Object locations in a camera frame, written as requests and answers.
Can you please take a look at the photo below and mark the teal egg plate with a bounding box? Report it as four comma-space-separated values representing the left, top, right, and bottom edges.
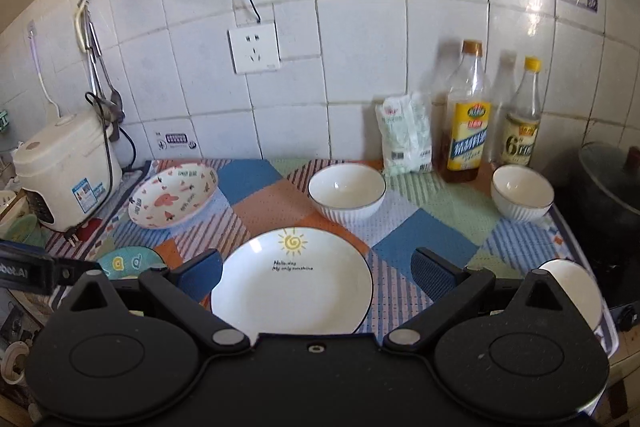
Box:
98, 246, 165, 280

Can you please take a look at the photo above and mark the white ribbed bowl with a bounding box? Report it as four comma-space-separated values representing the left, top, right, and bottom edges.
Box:
490, 165, 554, 222
308, 162, 387, 227

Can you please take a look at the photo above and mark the colourful patchwork table mat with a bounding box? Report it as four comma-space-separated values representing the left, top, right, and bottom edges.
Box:
46, 159, 588, 336

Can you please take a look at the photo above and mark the pink rabbit plate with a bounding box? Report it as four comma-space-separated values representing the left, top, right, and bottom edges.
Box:
128, 162, 218, 230

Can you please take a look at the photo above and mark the white rice cooker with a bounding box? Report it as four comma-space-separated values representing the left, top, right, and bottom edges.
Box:
13, 109, 122, 233

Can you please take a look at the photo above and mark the white sun plate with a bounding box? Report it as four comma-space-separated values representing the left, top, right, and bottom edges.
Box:
210, 228, 373, 340

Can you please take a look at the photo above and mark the yellow label oil bottle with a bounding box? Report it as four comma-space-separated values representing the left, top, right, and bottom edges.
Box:
437, 40, 491, 183

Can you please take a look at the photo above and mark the white salt bag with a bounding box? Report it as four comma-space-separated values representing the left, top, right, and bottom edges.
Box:
375, 93, 433, 176

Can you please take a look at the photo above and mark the clear vinegar bottle yellow cap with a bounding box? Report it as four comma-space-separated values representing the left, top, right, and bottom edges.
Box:
500, 56, 541, 166

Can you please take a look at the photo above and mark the hanging metal ladle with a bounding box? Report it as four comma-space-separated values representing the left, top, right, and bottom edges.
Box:
75, 0, 125, 143

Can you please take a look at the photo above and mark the black wok with lid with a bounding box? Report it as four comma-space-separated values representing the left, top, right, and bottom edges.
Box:
577, 142, 639, 228

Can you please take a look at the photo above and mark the black rice cooker cord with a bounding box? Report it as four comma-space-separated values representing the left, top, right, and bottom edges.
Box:
63, 91, 138, 249

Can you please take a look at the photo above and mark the white wall socket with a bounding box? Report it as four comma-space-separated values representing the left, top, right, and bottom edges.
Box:
228, 23, 281, 75

